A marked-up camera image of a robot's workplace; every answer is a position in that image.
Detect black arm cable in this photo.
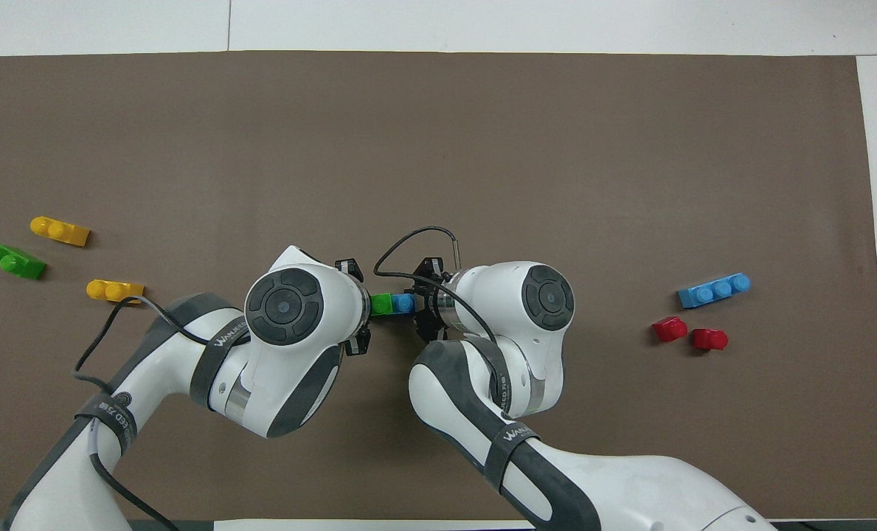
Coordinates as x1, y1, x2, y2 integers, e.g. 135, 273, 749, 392
74, 295, 210, 531
373, 226, 498, 347

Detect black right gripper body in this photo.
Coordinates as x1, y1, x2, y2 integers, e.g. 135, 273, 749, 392
425, 277, 455, 330

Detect brown table mat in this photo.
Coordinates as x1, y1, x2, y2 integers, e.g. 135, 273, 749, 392
0, 50, 877, 523

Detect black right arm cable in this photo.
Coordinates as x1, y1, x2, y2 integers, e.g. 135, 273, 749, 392
373, 226, 498, 347

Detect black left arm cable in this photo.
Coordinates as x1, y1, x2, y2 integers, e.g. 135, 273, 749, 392
74, 295, 210, 531

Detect yellow two-stud toy block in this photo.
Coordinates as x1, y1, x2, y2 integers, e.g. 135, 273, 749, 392
86, 279, 145, 303
30, 216, 91, 247

